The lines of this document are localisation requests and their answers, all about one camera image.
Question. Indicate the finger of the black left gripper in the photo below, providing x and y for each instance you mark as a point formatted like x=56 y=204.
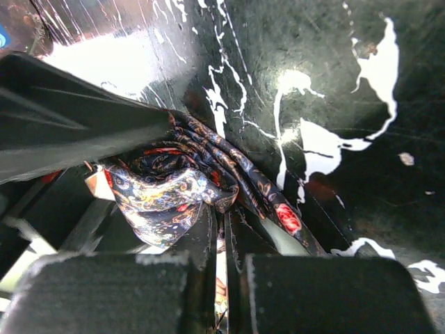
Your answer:
x=58 y=209
x=52 y=120

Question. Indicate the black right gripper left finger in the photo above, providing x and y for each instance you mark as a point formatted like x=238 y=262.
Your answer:
x=172 y=292

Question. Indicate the dark floral red-dotted tie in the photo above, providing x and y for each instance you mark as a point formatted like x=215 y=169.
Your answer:
x=161 y=188

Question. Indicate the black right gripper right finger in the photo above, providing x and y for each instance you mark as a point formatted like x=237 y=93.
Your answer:
x=271 y=293

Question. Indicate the brown translucent plastic basin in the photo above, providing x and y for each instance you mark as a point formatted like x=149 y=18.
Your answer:
x=22 y=29

